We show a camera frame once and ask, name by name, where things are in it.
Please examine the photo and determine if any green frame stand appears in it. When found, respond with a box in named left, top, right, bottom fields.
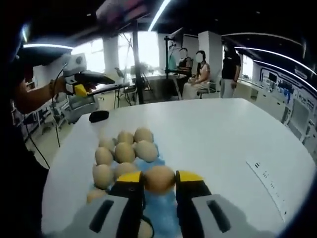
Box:
left=164, top=35, right=194, bottom=80

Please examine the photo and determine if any small black case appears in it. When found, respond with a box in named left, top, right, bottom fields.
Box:
left=89, top=111, right=110, bottom=123

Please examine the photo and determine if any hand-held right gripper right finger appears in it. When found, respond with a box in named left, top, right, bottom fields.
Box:
left=175, top=170, right=283, bottom=238

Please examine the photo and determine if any black tripod stand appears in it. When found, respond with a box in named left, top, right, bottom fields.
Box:
left=123, top=19, right=154, bottom=106

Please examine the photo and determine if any white marked strip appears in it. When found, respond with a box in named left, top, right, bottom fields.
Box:
left=246, top=160, right=288, bottom=217

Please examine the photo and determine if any white mesh chair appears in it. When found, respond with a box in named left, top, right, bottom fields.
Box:
left=288, top=98, right=312, bottom=132

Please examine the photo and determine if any dark desk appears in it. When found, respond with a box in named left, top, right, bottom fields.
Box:
left=86, top=84, right=124, bottom=97

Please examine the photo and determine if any grey office chair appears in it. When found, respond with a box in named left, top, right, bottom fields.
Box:
left=198, top=74, right=221, bottom=100

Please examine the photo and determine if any single brown egg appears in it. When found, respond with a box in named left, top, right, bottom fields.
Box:
left=143, top=165, right=175, bottom=194

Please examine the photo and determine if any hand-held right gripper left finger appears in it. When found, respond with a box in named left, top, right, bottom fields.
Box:
left=44, top=170, right=145, bottom=238

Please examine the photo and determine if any operator in black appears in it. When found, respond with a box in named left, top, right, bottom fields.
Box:
left=0, top=57, right=50, bottom=238

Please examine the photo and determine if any person's left hand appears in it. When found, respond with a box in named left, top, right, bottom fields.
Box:
left=52, top=76, right=68, bottom=94

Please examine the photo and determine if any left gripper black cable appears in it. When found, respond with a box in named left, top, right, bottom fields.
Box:
left=51, top=63, right=69, bottom=148

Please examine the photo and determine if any straight ceiling light strip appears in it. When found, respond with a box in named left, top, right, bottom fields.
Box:
left=148, top=0, right=171, bottom=32

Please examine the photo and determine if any long white counter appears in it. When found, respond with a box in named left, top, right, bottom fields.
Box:
left=235, top=79, right=293, bottom=119

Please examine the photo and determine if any blue egg tray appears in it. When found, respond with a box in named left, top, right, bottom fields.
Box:
left=94, top=141, right=179, bottom=238

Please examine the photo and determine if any hanging display screen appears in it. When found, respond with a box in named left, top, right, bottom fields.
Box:
left=96, top=0, right=149, bottom=24

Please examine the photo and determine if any white square pillar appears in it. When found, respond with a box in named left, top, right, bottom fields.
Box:
left=198, top=31, right=222, bottom=72

